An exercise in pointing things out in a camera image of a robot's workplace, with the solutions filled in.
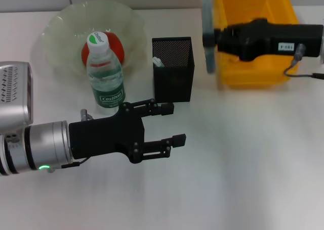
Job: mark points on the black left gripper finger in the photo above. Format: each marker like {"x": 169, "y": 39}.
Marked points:
{"x": 172, "y": 142}
{"x": 164, "y": 109}

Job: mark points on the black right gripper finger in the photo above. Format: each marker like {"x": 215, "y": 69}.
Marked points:
{"x": 222, "y": 33}
{"x": 222, "y": 46}

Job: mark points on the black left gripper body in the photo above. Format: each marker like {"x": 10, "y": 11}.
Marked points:
{"x": 106, "y": 136}

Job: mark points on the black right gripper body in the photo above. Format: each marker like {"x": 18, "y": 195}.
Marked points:
{"x": 260, "y": 40}

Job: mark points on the grey marker pen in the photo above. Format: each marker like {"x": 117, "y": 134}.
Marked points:
{"x": 208, "y": 12}

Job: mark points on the mint green utility knife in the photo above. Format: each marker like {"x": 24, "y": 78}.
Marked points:
{"x": 158, "y": 62}

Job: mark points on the clear green-label water bottle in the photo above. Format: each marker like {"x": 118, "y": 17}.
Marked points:
{"x": 106, "y": 88}

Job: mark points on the red-orange orange fruit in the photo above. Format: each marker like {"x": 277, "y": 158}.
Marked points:
{"x": 117, "y": 50}

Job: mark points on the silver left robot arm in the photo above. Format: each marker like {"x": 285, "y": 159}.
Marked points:
{"x": 40, "y": 146}

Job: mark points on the black mesh pen holder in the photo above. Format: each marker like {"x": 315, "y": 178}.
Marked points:
{"x": 174, "y": 83}

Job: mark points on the pale green glass fruit plate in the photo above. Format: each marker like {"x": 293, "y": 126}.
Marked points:
{"x": 63, "y": 25}

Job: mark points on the yellow plastic bin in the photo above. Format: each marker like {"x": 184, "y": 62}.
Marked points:
{"x": 253, "y": 73}

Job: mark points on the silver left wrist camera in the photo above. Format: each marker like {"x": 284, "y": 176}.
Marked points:
{"x": 15, "y": 96}

